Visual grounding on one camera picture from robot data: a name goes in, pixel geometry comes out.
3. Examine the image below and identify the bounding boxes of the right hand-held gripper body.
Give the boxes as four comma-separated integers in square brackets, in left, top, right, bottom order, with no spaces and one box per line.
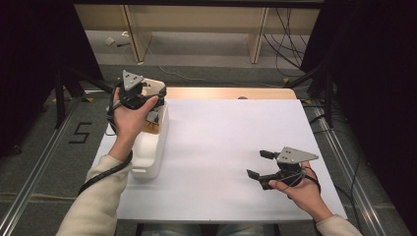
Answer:
[276,147,320,187]

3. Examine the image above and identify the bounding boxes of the person's right hand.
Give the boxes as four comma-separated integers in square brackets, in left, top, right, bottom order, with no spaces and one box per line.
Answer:
[268,161,333,222]

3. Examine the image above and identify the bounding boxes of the black metal stand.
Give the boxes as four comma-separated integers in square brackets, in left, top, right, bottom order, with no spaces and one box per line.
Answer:
[53,63,114,130]
[284,60,336,130]

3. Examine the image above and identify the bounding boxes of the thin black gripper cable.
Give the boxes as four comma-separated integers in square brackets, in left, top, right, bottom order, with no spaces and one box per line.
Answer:
[281,166,323,195]

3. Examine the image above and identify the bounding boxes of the person's left hand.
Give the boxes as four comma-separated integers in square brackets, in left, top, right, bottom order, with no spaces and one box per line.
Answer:
[109,87,160,147]

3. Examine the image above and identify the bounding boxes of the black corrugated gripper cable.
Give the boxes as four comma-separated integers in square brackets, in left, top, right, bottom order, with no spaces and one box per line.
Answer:
[78,97,134,195]

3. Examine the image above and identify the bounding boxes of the white table cover sheet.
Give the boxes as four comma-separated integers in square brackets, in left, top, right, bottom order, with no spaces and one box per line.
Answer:
[92,98,348,224]

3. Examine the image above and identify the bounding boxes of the black curtain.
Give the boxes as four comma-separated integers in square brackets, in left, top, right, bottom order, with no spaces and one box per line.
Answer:
[0,0,104,158]
[299,0,417,230]

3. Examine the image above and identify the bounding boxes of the white plastic bin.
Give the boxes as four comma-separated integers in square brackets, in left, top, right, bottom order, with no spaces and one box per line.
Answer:
[129,99,170,180]

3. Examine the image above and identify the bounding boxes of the aluminium floor rail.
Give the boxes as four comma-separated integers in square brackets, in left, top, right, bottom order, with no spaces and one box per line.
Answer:
[309,104,389,236]
[0,97,85,236]

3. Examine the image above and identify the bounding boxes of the bunch of black cables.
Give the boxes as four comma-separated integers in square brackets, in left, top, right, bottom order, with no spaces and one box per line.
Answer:
[263,8,311,79]

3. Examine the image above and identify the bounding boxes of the wooden shelf unit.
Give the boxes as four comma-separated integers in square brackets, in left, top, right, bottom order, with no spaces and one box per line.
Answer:
[74,4,321,65]

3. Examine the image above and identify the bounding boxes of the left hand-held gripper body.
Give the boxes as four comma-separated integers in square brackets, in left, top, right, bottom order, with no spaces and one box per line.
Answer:
[116,69,148,111]

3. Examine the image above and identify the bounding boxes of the beige painted phone case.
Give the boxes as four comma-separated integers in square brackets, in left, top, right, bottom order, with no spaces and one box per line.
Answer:
[141,78,167,136]

